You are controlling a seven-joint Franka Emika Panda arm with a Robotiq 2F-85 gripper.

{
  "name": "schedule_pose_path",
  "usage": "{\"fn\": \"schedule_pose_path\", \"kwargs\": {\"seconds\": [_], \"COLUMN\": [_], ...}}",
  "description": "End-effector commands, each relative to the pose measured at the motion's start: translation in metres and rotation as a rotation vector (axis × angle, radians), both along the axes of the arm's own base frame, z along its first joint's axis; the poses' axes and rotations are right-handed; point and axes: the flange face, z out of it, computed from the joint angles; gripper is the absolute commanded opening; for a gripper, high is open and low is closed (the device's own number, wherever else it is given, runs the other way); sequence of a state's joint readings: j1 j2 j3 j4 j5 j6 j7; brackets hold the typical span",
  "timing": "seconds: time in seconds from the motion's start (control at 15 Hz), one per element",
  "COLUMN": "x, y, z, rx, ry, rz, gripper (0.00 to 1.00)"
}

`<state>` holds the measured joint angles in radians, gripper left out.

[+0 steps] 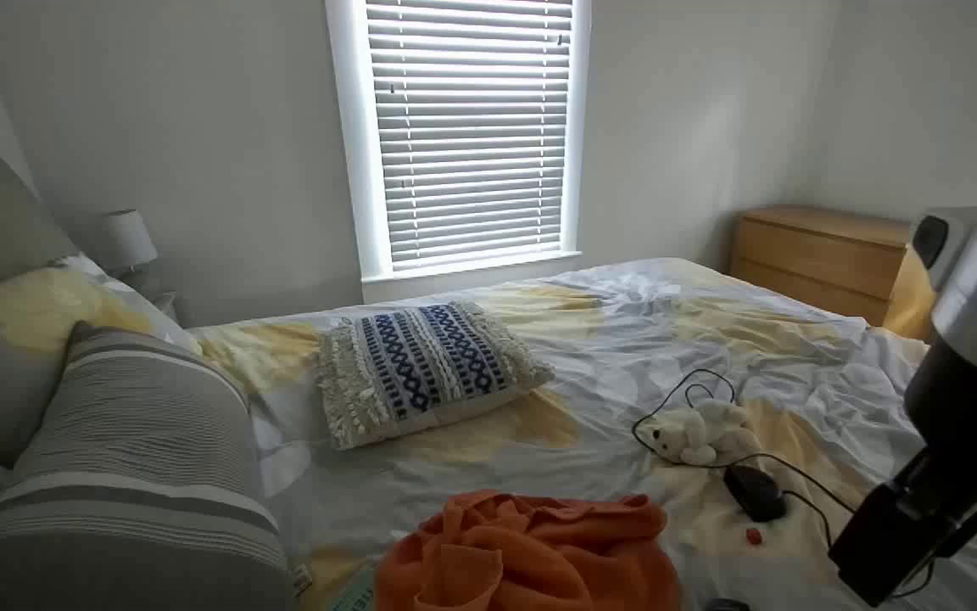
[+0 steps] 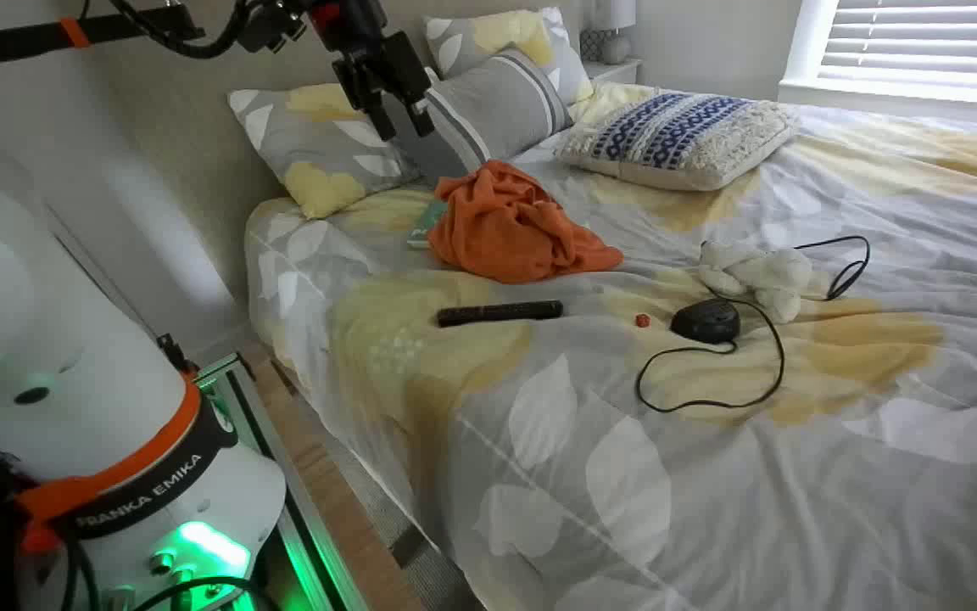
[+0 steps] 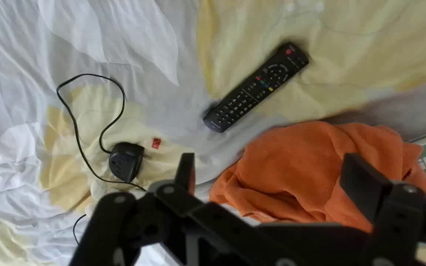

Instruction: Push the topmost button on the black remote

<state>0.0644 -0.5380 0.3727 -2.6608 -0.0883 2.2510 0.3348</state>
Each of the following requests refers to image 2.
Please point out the grey white striped pillow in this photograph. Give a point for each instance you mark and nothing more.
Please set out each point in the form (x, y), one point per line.
(499, 106)

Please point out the white table lamp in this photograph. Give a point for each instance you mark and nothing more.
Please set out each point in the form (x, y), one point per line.
(610, 21)

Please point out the small red object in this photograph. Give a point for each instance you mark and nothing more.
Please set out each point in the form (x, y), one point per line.
(643, 320)

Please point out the grey yellow leaf pillow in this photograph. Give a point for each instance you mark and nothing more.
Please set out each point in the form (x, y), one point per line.
(319, 148)
(499, 35)

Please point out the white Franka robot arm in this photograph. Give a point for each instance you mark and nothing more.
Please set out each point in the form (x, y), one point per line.
(68, 339)

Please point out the green lit robot stand platform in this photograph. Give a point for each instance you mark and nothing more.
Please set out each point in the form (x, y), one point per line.
(305, 553)

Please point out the black TV remote control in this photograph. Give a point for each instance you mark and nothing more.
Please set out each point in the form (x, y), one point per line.
(499, 314)

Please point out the black computer mouse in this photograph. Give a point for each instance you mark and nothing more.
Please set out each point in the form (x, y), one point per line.
(707, 320)

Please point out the orange crumpled cloth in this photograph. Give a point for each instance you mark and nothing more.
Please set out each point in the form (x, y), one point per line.
(510, 225)

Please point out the white plush toy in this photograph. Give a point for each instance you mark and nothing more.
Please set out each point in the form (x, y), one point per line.
(761, 276)

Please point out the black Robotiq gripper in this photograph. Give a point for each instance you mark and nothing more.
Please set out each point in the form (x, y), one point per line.
(382, 56)

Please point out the window with white blinds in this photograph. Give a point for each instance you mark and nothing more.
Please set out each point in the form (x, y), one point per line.
(929, 39)

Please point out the teal flat object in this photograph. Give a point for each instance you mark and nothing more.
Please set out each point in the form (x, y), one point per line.
(425, 223)

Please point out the wooden bed side rail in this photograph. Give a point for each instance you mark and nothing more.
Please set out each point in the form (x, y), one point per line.
(330, 486)

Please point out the small nightstand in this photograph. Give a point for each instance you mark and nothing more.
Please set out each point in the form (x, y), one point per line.
(614, 73)

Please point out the blue white patterned pillow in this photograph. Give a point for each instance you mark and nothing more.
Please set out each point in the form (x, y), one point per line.
(675, 138)

